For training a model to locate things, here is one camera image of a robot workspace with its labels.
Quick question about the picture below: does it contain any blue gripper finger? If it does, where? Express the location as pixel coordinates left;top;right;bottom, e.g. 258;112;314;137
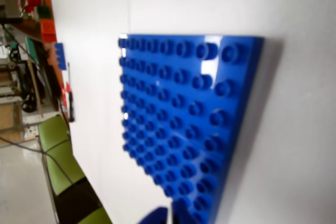
172;206;188;224
136;206;169;224

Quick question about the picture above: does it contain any small blue block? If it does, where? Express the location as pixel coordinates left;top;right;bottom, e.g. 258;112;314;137
54;42;67;70

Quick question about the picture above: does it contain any blue 8x8 baseplate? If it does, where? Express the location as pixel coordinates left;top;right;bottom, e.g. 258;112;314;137
117;34;265;224

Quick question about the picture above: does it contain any thin dark floor cable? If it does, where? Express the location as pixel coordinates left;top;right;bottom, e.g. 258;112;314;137
0;136;73;184

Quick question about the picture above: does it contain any green office chair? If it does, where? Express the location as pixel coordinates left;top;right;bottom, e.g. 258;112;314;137
36;115;113;224

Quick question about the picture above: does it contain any wooden stick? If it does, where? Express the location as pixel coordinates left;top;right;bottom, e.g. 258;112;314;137
27;60;44;119

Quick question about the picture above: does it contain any stacked green block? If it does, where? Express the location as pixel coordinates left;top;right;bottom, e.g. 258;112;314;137
36;5;52;20

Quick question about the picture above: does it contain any stacked orange block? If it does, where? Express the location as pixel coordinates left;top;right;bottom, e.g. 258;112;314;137
40;18;57;42

